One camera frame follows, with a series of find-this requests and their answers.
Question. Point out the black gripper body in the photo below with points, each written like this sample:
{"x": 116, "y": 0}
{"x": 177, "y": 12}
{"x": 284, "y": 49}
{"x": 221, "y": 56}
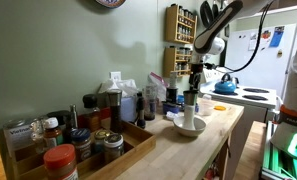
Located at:
{"x": 197, "y": 68}

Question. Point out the small clear spice bottle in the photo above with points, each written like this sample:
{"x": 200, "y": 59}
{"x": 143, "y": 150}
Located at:
{"x": 206, "y": 97}

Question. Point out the green lit robot base stand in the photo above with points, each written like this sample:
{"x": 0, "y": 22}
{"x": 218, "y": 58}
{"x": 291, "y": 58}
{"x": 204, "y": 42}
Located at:
{"x": 281, "y": 163}

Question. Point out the short wooden spice rack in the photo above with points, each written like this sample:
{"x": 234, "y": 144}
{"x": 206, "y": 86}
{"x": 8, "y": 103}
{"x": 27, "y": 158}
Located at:
{"x": 169, "y": 61}

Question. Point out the navy blue bowl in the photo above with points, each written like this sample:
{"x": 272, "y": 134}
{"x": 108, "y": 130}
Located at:
{"x": 170, "y": 108}

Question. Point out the white ceramic bowl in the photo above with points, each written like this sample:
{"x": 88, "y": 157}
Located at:
{"x": 192, "y": 130}

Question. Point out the tall wooden spice rack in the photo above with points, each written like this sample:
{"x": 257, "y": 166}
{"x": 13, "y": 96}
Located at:
{"x": 170, "y": 23}

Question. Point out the slim black bottle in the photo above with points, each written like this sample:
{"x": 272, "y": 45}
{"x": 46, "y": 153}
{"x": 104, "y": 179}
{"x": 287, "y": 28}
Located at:
{"x": 140, "y": 110}

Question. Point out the white lid spice jar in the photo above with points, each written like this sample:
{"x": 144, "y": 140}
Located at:
{"x": 113, "y": 148}

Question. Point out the black cap brown bottle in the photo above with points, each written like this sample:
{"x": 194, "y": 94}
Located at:
{"x": 91, "y": 113}

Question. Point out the blue lid spice jar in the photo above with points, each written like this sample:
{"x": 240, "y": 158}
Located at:
{"x": 81, "y": 143}

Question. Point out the white cap red label bottle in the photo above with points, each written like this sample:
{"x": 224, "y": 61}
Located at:
{"x": 52, "y": 131}

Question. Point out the red lid spice jar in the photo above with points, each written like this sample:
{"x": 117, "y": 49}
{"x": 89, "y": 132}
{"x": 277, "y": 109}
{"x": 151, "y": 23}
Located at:
{"x": 60, "y": 161}

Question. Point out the clear empty glass jar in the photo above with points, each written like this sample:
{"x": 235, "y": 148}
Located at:
{"x": 37, "y": 133}

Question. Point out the black grinder with white top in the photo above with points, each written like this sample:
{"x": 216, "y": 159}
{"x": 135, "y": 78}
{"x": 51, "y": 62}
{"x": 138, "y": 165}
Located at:
{"x": 172, "y": 90}

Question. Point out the blue kettle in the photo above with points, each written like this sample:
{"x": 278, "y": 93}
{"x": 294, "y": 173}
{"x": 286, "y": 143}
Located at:
{"x": 225, "y": 86}

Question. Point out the white grinder with steel top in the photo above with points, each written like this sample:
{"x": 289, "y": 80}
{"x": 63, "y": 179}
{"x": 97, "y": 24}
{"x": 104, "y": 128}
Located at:
{"x": 189, "y": 111}

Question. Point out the clear plastic container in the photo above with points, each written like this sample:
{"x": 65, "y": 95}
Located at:
{"x": 205, "y": 109}

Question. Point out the zip bag with red strip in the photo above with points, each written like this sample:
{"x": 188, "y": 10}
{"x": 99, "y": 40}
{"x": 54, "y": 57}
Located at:
{"x": 158, "y": 85}

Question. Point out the orange lid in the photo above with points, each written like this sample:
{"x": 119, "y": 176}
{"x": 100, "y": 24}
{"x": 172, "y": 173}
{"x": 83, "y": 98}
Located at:
{"x": 220, "y": 108}

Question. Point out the tall clear glass jar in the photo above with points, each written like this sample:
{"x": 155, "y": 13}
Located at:
{"x": 150, "y": 103}

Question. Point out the large black hanging pan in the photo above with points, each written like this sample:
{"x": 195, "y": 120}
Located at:
{"x": 205, "y": 14}

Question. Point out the white paper note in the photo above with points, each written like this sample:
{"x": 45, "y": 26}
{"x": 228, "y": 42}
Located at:
{"x": 252, "y": 41}

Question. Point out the small black hanging pan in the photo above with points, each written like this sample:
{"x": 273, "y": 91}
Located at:
{"x": 215, "y": 9}

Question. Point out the pale blue container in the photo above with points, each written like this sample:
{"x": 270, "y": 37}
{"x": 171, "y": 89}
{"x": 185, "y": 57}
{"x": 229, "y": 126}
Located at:
{"x": 128, "y": 108}

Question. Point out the white refrigerator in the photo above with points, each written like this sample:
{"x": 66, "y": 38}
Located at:
{"x": 268, "y": 70}

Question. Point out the crumpled white plastic bag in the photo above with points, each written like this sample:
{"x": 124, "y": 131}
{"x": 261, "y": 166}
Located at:
{"x": 121, "y": 86}

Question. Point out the white electric stove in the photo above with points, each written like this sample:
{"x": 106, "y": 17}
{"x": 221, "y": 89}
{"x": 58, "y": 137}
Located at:
{"x": 246, "y": 133}

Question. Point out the colourful fridge magnet picture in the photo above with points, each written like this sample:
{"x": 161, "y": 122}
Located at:
{"x": 266, "y": 34}

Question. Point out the dark grinder with steel top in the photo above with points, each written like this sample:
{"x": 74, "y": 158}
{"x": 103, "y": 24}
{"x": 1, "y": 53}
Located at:
{"x": 115, "y": 110}

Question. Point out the bamboo wooden tray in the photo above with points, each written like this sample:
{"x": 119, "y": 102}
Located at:
{"x": 138, "y": 146}

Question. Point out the blue paper sheet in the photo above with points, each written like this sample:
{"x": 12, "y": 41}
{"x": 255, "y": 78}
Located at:
{"x": 276, "y": 36}

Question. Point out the red box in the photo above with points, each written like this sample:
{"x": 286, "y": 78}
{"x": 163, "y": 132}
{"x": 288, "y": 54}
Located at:
{"x": 105, "y": 113}

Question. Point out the red packaged item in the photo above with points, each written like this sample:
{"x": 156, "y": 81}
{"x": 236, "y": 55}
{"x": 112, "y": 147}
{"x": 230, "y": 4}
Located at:
{"x": 210, "y": 173}

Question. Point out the gold lid glass jar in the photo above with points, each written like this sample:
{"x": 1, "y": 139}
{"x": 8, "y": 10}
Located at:
{"x": 100, "y": 138}

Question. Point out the slim steel shaker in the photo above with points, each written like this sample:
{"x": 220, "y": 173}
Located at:
{"x": 74, "y": 115}

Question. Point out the black lid jar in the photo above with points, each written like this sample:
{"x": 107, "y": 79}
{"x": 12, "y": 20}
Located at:
{"x": 59, "y": 115}

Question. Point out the white labelled glass jar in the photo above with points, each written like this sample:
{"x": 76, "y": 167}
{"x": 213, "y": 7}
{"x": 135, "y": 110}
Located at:
{"x": 18, "y": 135}

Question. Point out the white wall outlet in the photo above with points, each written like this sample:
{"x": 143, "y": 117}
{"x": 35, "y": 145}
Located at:
{"x": 115, "y": 76}

